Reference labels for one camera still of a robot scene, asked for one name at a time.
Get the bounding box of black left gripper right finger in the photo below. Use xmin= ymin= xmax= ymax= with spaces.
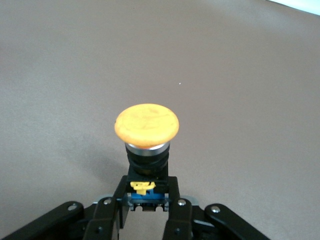
xmin=162 ymin=175 xmax=273 ymax=240

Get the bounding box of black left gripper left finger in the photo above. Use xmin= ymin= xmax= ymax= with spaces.
xmin=0 ymin=175 xmax=131 ymax=240

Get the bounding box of brown table cover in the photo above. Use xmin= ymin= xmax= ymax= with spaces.
xmin=0 ymin=0 xmax=320 ymax=240

